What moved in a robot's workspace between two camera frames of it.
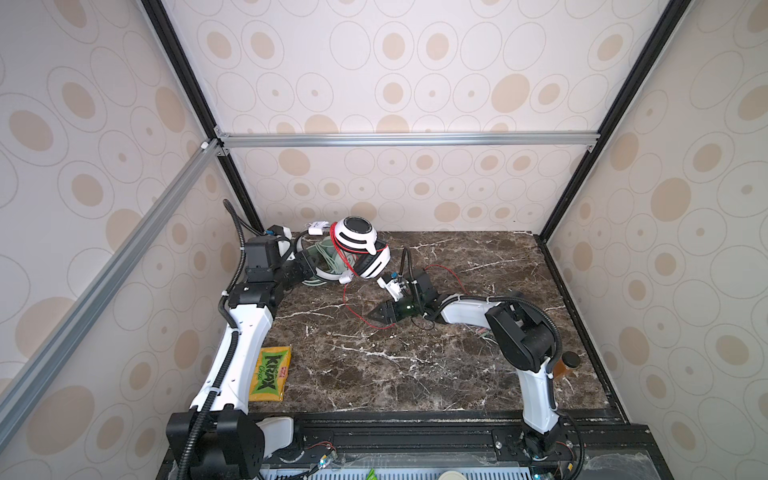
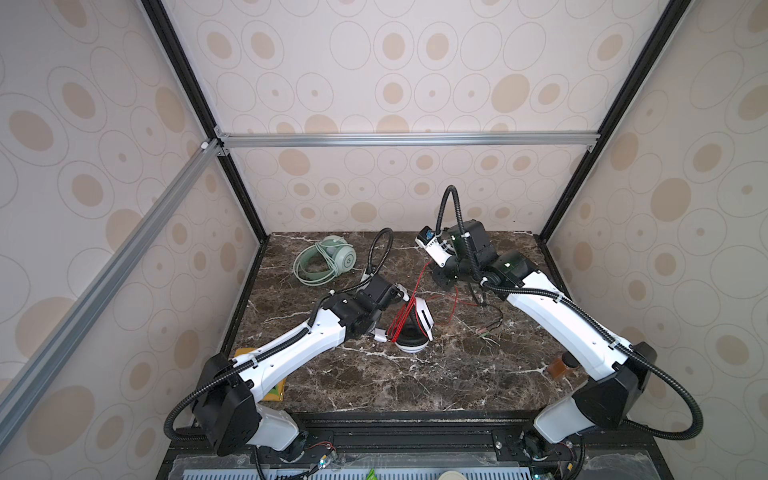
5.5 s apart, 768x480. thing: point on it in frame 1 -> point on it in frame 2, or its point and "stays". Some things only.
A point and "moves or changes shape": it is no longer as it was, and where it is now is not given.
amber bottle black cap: [568, 359] stays
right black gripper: [390, 304] -> [441, 280]
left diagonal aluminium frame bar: [19, 395] stays
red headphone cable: [345, 284] moves or changes shape
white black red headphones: [355, 238] -> [417, 331]
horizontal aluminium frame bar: [408, 140] stays
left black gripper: [305, 264] -> [378, 316]
